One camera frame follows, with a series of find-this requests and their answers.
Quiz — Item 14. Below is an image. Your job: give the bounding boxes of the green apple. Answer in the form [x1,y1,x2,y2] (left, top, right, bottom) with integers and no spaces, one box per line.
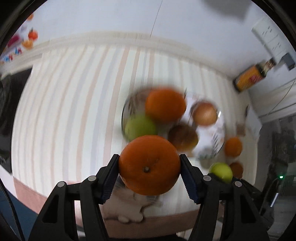
[209,162,233,184]
[124,114,158,141]

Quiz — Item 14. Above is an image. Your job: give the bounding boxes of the dark orange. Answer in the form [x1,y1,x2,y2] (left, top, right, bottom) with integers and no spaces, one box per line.
[229,162,243,179]

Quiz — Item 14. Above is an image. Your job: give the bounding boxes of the bright orange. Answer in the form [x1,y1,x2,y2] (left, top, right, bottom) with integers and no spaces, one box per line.
[224,137,243,158]

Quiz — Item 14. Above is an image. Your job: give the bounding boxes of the dark red apple front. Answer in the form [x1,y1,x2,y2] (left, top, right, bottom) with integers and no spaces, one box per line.
[168,124,199,152]

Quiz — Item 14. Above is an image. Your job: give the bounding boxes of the small orange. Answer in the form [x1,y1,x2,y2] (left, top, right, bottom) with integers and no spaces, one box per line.
[118,135,181,196]

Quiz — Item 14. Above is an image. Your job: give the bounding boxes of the red yellow apple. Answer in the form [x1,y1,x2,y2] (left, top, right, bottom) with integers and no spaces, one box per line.
[193,102,218,126]

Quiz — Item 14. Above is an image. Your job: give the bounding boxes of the large orange with stem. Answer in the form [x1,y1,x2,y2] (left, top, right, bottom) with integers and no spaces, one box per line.
[145,88,186,124]

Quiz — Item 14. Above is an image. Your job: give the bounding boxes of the oval floral plate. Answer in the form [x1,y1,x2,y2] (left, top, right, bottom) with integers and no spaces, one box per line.
[121,88,226,160]

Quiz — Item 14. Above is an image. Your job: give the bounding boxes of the brown label patch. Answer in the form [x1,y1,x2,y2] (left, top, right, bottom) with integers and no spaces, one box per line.
[236,123,246,137]

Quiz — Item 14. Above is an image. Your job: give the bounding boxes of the striped table cloth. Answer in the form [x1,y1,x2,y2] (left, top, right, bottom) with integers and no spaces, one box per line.
[10,44,258,239]

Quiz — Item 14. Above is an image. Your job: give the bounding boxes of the white paper napkin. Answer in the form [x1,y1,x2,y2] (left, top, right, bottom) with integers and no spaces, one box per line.
[245,104,262,141]

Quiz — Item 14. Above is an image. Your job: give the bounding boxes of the soy sauce bottle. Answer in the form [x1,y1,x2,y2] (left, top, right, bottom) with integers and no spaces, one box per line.
[233,58,276,92]

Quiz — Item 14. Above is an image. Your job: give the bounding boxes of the black gas stove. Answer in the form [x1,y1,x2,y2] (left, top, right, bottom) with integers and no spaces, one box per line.
[1,68,32,173]

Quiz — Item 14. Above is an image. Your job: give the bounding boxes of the black power adapter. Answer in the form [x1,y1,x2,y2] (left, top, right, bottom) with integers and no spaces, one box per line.
[282,53,295,71]

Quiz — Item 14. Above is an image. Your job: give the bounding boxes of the white wall sockets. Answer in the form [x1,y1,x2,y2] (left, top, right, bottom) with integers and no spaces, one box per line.
[251,18,288,64]

